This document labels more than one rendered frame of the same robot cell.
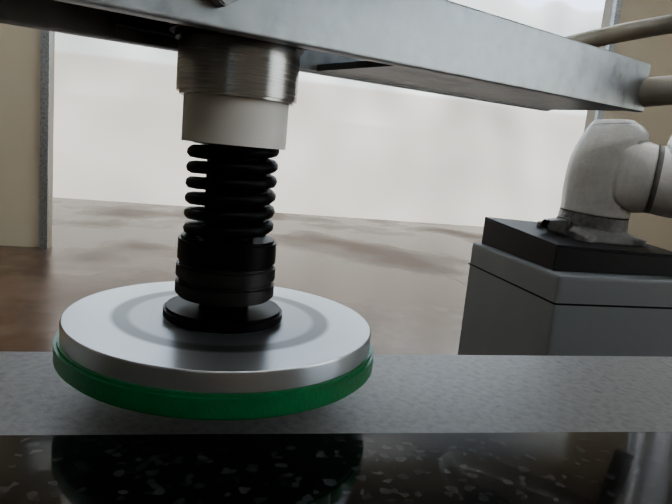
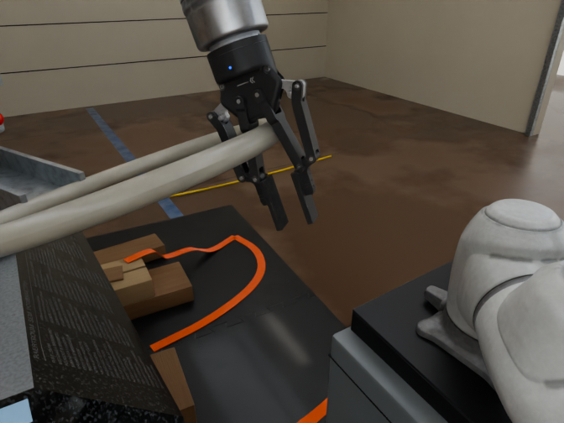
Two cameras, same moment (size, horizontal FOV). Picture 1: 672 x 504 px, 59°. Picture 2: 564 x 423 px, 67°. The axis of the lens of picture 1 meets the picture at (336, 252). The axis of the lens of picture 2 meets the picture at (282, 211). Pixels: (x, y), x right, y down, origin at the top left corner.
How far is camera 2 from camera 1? 143 cm
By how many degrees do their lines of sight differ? 70
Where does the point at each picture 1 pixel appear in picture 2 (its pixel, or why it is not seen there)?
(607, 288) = (366, 380)
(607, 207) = (454, 312)
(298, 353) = not seen: outside the picture
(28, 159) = (537, 64)
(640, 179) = (468, 301)
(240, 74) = not seen: outside the picture
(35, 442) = not seen: outside the picture
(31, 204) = (530, 100)
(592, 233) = (432, 328)
